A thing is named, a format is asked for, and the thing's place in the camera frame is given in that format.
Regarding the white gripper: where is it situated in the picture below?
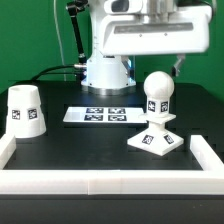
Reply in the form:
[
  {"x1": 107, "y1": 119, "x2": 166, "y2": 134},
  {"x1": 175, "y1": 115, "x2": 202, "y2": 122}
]
[{"x1": 99, "y1": 6, "x2": 212, "y2": 77}]

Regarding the white lamp base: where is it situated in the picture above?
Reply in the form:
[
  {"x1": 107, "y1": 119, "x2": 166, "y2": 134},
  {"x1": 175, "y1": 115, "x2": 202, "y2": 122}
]
[{"x1": 127, "y1": 114, "x2": 184, "y2": 156}]

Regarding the white lamp shade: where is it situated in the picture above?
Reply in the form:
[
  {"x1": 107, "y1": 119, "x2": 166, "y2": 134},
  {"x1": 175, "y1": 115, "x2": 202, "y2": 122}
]
[{"x1": 6, "y1": 85, "x2": 46, "y2": 138}]

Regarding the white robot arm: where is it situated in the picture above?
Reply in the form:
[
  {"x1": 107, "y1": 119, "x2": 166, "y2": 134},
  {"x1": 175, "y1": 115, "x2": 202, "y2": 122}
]
[{"x1": 81, "y1": 0, "x2": 213, "y2": 95}]

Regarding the white marker board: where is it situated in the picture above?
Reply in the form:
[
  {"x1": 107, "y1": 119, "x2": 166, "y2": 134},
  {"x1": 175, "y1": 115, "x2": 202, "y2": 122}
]
[{"x1": 63, "y1": 107, "x2": 144, "y2": 124}]

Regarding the white U-shaped fence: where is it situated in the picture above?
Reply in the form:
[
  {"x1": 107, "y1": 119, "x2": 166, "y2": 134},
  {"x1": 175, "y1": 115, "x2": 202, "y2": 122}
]
[{"x1": 0, "y1": 135, "x2": 224, "y2": 195}]

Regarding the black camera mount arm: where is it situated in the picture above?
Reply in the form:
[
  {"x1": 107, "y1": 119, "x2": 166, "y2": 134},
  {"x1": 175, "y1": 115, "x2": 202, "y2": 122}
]
[{"x1": 66, "y1": 0, "x2": 88, "y2": 64}]

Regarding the white cable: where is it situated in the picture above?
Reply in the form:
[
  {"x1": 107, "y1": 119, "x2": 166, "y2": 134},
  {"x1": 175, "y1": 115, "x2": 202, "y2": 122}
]
[{"x1": 53, "y1": 0, "x2": 68, "y2": 82}]

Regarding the black cable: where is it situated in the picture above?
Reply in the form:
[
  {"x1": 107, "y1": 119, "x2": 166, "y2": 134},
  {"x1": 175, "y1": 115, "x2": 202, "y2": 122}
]
[{"x1": 30, "y1": 63, "x2": 88, "y2": 83}]

